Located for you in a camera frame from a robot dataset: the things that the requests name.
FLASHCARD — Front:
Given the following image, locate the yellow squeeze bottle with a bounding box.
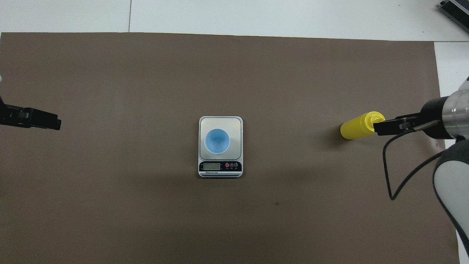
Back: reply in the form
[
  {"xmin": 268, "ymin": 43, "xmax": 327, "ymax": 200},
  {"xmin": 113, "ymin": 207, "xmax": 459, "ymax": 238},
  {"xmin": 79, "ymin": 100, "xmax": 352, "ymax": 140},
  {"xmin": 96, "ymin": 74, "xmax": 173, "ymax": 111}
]
[{"xmin": 340, "ymin": 111, "xmax": 386, "ymax": 140}]

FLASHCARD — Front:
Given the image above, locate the grey ribbed metal device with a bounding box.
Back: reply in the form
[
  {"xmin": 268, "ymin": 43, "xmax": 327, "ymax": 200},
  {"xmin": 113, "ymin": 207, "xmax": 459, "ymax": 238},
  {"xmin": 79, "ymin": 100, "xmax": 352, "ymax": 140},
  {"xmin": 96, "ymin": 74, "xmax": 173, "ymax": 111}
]
[{"xmin": 440, "ymin": 0, "xmax": 469, "ymax": 23}]

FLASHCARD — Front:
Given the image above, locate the brown paper table mat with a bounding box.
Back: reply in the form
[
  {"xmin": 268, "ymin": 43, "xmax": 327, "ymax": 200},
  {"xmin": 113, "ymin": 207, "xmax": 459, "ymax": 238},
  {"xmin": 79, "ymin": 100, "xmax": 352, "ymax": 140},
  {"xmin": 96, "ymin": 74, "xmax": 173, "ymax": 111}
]
[{"xmin": 0, "ymin": 32, "xmax": 460, "ymax": 264}]

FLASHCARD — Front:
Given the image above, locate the light blue plastic cup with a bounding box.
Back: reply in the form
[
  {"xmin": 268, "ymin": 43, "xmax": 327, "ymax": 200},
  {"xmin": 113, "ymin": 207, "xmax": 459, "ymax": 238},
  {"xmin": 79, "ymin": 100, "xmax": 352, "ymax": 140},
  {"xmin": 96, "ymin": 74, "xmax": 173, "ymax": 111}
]
[{"xmin": 204, "ymin": 128, "xmax": 230, "ymax": 154}]

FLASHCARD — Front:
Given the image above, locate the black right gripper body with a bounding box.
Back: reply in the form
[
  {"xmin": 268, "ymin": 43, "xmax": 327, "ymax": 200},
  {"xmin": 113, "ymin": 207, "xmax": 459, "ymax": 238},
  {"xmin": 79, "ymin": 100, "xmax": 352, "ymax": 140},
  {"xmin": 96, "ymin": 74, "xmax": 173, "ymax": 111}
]
[{"xmin": 418, "ymin": 96, "xmax": 455, "ymax": 139}]

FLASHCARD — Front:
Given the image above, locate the silver digital kitchen scale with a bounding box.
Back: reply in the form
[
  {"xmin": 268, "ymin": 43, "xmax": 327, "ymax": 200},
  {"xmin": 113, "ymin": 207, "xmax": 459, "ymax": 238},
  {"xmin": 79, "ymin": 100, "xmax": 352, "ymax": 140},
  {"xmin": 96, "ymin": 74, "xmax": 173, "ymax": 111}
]
[{"xmin": 198, "ymin": 116, "xmax": 244, "ymax": 179}]

